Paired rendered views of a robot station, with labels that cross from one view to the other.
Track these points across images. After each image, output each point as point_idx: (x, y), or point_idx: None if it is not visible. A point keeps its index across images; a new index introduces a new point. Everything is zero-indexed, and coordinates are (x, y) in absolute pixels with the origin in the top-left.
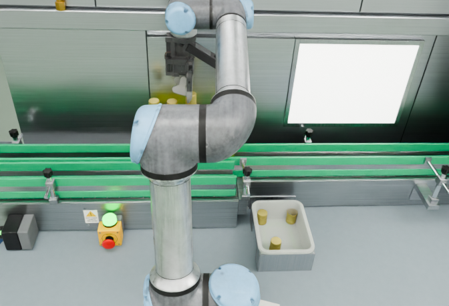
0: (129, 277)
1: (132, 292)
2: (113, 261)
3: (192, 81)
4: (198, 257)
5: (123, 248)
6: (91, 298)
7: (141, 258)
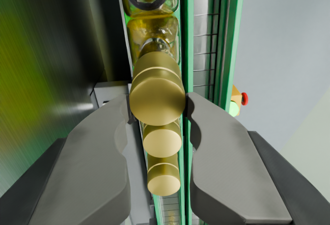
0: (274, 68)
1: (293, 63)
2: (251, 87)
3: (116, 133)
4: None
5: (235, 81)
6: (288, 96)
7: (252, 60)
